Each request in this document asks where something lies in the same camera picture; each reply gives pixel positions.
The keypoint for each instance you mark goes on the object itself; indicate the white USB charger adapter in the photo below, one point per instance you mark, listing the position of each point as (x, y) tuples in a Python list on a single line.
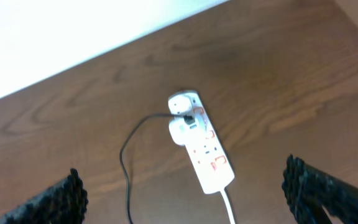
[(185, 129)]

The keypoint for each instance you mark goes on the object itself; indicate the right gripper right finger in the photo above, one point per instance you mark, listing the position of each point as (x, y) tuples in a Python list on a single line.
[(314, 196)]

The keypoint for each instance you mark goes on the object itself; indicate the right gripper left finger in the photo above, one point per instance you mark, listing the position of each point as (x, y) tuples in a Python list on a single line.
[(63, 203)]

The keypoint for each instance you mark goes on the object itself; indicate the white power strip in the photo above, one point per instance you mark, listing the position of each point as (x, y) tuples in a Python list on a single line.
[(206, 153)]

